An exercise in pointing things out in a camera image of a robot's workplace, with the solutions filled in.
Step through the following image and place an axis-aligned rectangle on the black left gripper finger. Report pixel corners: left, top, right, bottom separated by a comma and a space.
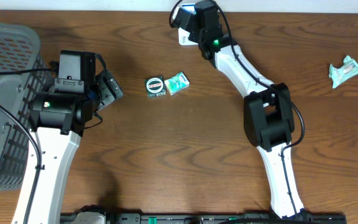
98, 80, 115, 111
103, 70, 124, 100

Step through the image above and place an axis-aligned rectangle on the green round-logo box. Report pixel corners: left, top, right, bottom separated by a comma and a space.
144, 75, 166, 98

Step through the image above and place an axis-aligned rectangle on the teal small tissue pack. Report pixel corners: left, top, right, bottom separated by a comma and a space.
164, 72, 190, 95

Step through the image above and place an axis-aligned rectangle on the teal long snack packet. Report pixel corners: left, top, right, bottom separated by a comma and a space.
329, 55, 358, 89

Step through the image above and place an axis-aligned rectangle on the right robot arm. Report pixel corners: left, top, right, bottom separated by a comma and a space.
168, 1, 304, 220

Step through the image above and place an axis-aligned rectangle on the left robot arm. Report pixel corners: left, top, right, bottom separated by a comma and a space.
12, 50, 124, 223

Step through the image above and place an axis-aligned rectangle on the white barcode scanner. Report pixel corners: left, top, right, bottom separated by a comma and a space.
170, 3, 197, 46

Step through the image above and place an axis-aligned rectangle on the grey plastic mesh basket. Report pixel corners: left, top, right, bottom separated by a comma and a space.
0, 21, 54, 193

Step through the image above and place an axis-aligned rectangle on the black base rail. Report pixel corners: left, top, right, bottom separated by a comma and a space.
58, 205, 347, 224

